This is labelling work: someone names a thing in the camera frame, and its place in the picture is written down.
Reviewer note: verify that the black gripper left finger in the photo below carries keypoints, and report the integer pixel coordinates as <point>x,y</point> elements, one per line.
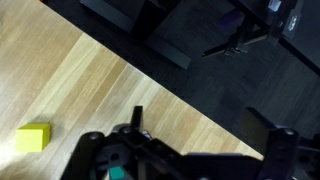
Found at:
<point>136,118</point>

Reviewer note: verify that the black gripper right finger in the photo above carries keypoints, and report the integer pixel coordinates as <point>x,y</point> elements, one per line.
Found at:
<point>258,131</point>

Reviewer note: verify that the small yellow cube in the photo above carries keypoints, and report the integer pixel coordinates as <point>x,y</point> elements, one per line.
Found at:
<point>31,138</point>

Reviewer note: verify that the black furniture foot beam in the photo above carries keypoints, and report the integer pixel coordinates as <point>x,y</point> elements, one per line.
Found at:
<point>166,53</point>

